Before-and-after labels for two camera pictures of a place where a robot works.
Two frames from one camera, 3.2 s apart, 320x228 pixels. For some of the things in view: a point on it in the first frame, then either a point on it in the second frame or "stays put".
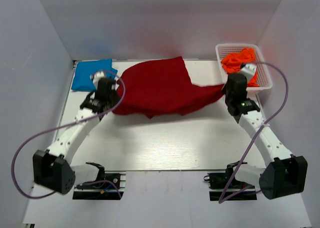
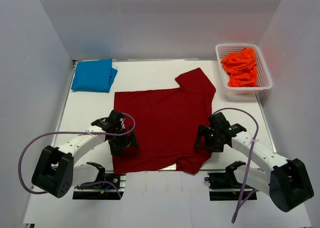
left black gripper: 117,97 → 116,148
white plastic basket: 262,74 stays put
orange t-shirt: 232,63 stays put
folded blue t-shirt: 82,81 stays put
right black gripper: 225,89 → 203,130
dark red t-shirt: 153,87 → 167,123
